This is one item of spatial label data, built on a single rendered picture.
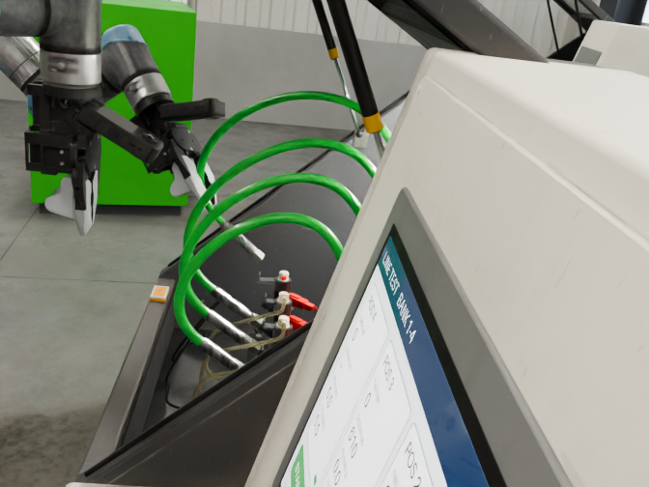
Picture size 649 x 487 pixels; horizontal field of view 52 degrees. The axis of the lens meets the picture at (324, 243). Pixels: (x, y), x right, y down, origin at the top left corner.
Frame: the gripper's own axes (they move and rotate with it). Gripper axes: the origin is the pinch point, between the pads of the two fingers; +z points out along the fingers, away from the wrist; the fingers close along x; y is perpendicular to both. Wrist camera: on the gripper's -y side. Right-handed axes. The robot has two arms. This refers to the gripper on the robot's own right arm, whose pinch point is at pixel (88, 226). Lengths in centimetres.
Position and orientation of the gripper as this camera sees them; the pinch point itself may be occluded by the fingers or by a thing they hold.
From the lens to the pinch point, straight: 101.9
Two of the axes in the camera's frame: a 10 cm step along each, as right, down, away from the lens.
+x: 0.5, 3.8, -9.2
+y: -9.9, -0.9, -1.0
